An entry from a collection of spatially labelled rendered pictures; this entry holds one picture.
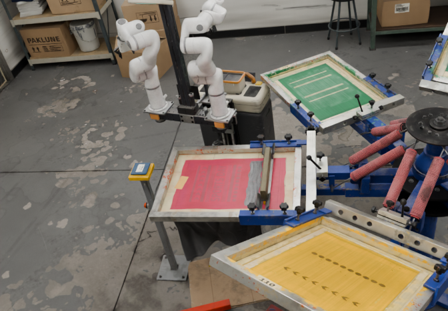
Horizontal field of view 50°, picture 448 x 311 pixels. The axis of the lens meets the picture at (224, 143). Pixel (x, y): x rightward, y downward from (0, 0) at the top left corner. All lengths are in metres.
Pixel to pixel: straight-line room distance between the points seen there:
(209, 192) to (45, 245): 1.89
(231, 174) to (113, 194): 1.80
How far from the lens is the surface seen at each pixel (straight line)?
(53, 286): 3.87
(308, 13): 6.25
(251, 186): 2.63
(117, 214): 4.14
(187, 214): 2.52
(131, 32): 2.79
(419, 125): 2.45
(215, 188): 2.67
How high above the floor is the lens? 2.76
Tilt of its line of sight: 37 degrees down
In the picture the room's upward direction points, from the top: 11 degrees counter-clockwise
